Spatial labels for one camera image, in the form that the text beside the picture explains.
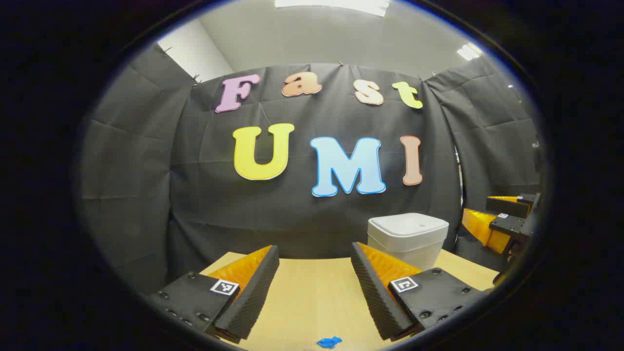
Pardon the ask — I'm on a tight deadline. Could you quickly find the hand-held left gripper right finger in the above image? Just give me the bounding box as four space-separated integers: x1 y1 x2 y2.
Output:
351 242 488 342

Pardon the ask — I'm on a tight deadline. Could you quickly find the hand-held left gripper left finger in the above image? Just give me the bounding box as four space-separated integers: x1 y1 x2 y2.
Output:
146 245 280 344

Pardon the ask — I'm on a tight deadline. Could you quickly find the white desktop garbage bin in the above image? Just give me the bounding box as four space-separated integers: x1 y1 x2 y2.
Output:
367 213 449 272

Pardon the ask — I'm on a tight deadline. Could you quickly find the wooden desktop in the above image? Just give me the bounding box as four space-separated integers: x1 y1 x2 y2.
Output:
200 250 500 351

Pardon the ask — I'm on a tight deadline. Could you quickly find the black backdrop cloth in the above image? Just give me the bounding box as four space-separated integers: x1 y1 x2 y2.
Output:
78 44 544 293

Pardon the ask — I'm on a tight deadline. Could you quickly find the ceiling light panel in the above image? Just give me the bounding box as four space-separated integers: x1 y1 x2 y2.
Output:
457 43 484 61
274 0 391 17

